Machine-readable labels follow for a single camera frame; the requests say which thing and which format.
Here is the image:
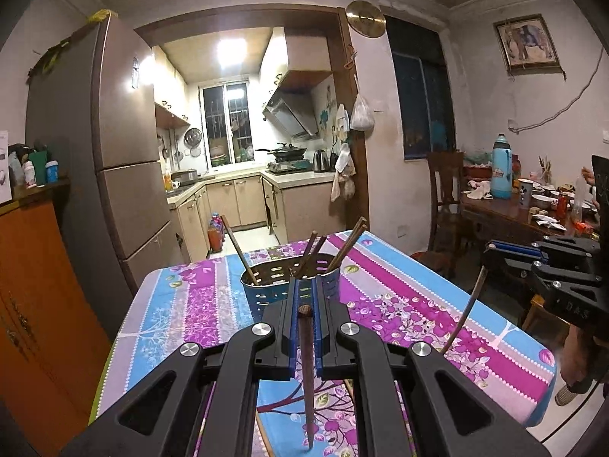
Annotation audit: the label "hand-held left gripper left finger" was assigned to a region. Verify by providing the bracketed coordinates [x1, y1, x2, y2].
[62, 280, 300, 457]

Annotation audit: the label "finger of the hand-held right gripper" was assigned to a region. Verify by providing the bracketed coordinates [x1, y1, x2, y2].
[485, 239, 601, 265]
[503, 259, 598, 291]

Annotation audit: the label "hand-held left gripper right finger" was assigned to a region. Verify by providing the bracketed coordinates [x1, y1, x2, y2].
[314, 280, 543, 457]

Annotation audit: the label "blue perforated chopstick holder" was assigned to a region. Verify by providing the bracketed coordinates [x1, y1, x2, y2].
[239, 254, 344, 324]

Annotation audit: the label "person's right hand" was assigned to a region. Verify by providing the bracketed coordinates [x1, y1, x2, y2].
[564, 326, 598, 386]

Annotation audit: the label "wooden dining table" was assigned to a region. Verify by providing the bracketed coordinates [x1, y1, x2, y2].
[459, 185, 609, 258]

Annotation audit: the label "white cloth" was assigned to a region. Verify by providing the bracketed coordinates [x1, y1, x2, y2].
[464, 180, 496, 201]

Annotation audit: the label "blue thermos flask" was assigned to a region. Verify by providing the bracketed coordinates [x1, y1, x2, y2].
[490, 133, 513, 200]

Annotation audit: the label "clear plastic bottle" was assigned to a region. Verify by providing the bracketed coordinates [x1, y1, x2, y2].
[571, 176, 587, 220]

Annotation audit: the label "floral purple blue tablecloth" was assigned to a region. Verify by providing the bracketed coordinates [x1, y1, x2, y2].
[88, 231, 557, 457]

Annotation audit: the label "wooden chair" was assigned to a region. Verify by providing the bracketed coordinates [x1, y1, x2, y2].
[411, 150, 469, 267]

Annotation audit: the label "dark flat object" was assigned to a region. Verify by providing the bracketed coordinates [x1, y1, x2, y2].
[591, 153, 609, 210]

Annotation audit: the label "beige kitchen base cabinets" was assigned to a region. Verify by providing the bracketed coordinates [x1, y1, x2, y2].
[166, 171, 348, 262]

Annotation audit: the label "dark room window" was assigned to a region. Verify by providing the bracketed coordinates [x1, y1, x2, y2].
[383, 14, 455, 160]

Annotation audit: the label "hanging kitchen cloths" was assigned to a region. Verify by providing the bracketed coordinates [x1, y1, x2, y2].
[330, 103, 357, 203]

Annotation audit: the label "gas stove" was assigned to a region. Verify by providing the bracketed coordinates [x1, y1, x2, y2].
[266, 157, 312, 174]

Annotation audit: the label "black wok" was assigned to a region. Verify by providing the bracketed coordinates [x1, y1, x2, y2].
[254, 142, 309, 159]

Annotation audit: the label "hanging white plastic bag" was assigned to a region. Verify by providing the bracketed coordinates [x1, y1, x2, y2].
[349, 93, 376, 131]

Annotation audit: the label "framed animal picture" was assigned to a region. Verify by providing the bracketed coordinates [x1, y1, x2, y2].
[492, 14, 567, 77]

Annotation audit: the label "steel range hood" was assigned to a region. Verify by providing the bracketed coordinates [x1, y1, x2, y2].
[261, 93, 320, 139]

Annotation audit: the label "barred kitchen window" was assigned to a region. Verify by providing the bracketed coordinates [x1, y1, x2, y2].
[202, 83, 253, 167]

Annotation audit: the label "orange wooden cabinet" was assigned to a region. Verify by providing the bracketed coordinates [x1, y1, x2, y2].
[0, 178, 112, 439]

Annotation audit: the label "grey refrigerator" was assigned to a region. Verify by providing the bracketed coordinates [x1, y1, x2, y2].
[26, 12, 184, 303]

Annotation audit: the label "green box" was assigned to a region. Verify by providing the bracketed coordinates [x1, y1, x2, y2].
[29, 150, 51, 186]

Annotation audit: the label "dark bag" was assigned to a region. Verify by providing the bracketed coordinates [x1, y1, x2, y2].
[7, 143, 34, 186]

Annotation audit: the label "white paper box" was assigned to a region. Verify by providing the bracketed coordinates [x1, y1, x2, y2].
[0, 129, 13, 203]

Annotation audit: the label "white cable with socket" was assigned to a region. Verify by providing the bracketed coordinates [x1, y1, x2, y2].
[507, 57, 609, 134]

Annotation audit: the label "round wall strainer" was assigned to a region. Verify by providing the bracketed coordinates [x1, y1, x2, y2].
[183, 127, 203, 158]

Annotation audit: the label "gold wall clock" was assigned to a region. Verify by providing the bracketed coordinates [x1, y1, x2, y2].
[345, 0, 387, 39]

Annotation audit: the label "kitchen wall cabinet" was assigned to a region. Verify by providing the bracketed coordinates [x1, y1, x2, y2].
[259, 26, 334, 93]

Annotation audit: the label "wooden door frame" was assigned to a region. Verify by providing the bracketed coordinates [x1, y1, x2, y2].
[136, 7, 372, 243]

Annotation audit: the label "yellow-green strap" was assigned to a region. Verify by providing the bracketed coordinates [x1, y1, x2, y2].
[29, 8, 117, 77]

